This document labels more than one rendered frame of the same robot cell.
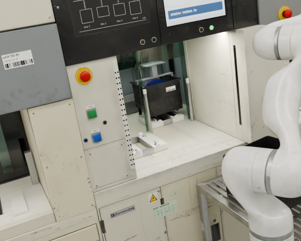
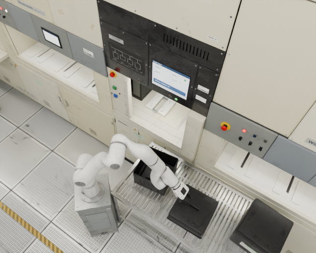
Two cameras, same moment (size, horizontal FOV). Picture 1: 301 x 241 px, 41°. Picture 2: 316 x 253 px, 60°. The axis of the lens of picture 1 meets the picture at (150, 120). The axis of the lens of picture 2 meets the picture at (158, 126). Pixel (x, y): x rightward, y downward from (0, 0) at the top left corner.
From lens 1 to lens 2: 196 cm
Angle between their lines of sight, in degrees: 53
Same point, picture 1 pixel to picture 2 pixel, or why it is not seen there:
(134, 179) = (129, 118)
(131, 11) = (135, 66)
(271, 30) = (113, 139)
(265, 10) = (212, 115)
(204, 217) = not seen: hidden behind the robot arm
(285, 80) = (97, 158)
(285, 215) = not seen: hidden behind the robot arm
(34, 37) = (94, 49)
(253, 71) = (188, 132)
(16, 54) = (88, 50)
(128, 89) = not seen: hidden behind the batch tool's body
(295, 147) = (79, 175)
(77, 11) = (112, 51)
